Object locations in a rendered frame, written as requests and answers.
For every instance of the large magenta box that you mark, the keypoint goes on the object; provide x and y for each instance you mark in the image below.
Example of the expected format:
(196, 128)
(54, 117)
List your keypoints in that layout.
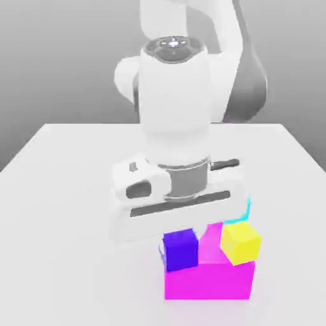
(208, 282)

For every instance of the small cyan cube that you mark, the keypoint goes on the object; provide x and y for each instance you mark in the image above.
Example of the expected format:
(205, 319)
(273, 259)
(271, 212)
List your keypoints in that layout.
(245, 212)

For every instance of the small yellow cube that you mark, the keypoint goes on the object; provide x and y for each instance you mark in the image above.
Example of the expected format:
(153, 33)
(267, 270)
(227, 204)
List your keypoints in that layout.
(240, 242)

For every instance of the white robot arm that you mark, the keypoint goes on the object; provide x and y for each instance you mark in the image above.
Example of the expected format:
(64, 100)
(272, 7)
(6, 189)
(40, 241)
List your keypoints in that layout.
(175, 102)

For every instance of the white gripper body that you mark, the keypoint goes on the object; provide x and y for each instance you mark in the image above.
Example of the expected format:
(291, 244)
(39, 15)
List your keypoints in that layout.
(178, 219)

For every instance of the small blue cube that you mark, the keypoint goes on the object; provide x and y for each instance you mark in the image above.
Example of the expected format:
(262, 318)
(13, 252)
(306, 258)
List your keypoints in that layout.
(181, 250)

